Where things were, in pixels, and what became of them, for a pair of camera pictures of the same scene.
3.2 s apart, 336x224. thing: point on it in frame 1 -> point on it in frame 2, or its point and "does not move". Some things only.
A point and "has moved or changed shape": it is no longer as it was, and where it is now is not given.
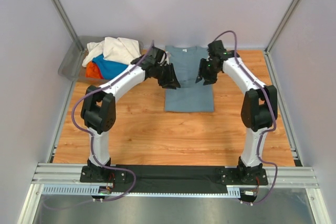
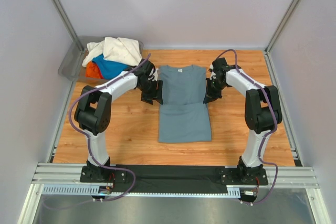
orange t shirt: [93, 71] does not move
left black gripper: [170, 81] -> [156, 94]
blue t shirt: [107, 68] does not move
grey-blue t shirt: [191, 96] has moved or changed shape
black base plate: [170, 176] does not move
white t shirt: [119, 50] does not move
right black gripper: [203, 74] -> [210, 96]
